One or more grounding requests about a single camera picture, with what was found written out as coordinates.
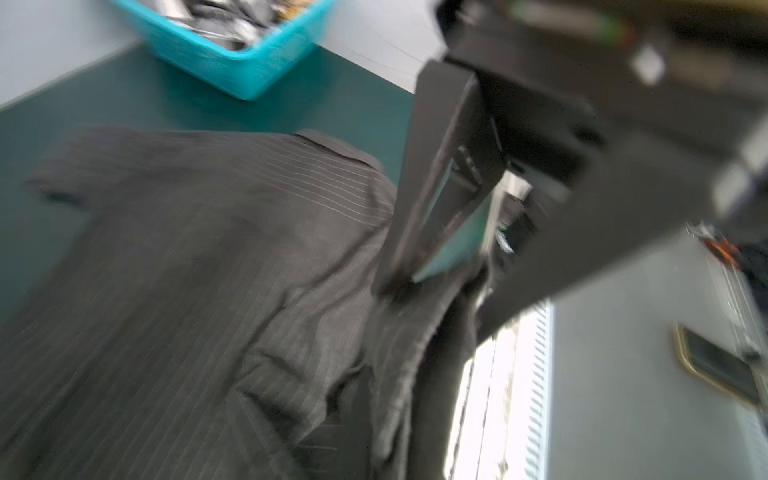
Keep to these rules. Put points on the dark grey striped shirt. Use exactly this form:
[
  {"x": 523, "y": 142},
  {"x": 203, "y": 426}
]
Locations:
[{"x": 218, "y": 319}]

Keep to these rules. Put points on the yellow plaid shirt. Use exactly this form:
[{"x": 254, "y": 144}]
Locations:
[{"x": 287, "y": 10}]

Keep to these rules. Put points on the black white checked shirt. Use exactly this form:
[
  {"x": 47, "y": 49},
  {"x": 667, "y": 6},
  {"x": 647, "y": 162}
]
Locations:
[{"x": 234, "y": 25}]

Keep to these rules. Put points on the teal plastic basket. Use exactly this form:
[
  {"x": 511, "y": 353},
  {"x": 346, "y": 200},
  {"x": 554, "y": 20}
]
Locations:
[{"x": 243, "y": 74}]

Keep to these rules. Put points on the white slotted cable duct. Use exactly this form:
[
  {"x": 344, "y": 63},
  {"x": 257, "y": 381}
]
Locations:
[{"x": 500, "y": 427}]

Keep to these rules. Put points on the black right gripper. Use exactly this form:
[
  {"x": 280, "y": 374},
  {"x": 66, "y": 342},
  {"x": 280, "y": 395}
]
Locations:
[{"x": 633, "y": 116}]

